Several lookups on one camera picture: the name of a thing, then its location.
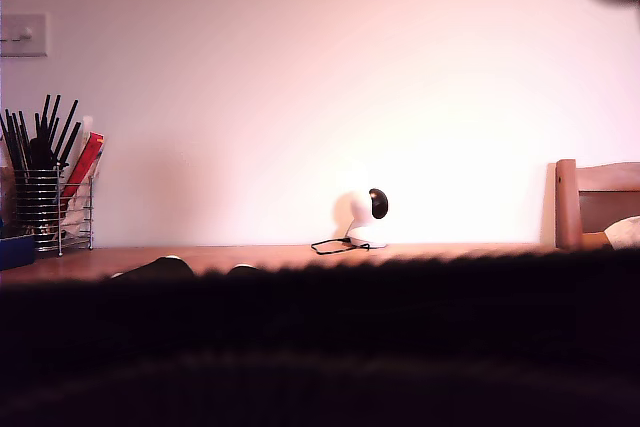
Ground blue box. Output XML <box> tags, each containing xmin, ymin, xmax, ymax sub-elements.
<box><xmin>0</xmin><ymin>235</ymin><xmax>36</xmax><ymax>272</ymax></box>

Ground wooden chair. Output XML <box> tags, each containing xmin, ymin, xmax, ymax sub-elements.
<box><xmin>554</xmin><ymin>159</ymin><xmax>640</xmax><ymax>251</ymax></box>

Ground thin black webcam cable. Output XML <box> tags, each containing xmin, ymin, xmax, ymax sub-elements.
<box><xmin>309</xmin><ymin>238</ymin><xmax>372</xmax><ymax>256</ymax></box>

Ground white paper sleeve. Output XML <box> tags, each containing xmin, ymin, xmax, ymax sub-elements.
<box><xmin>78</xmin><ymin>115</ymin><xmax>97</xmax><ymax>148</ymax></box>

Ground metal wire utensil holder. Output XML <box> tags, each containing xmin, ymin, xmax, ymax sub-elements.
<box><xmin>12</xmin><ymin>169</ymin><xmax>95</xmax><ymax>254</ymax></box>

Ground white light switch plate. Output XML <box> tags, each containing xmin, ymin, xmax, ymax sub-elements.
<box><xmin>0</xmin><ymin>12</ymin><xmax>49</xmax><ymax>58</ymax></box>

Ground black shorts with white hem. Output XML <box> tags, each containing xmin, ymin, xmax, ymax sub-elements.
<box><xmin>0</xmin><ymin>248</ymin><xmax>640</xmax><ymax>427</ymax></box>

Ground white tissue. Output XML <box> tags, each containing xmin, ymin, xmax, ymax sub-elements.
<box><xmin>603</xmin><ymin>215</ymin><xmax>640</xmax><ymax>251</ymax></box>

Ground red paper packet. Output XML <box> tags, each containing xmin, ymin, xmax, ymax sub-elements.
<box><xmin>60</xmin><ymin>132</ymin><xmax>105</xmax><ymax>198</ymax></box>

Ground white round webcam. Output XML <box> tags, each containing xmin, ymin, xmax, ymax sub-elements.
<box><xmin>348</xmin><ymin>187</ymin><xmax>391</xmax><ymax>249</ymax></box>

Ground tan cardboard box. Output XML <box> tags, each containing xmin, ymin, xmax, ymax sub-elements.
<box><xmin>581</xmin><ymin>230</ymin><xmax>614</xmax><ymax>250</ymax></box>

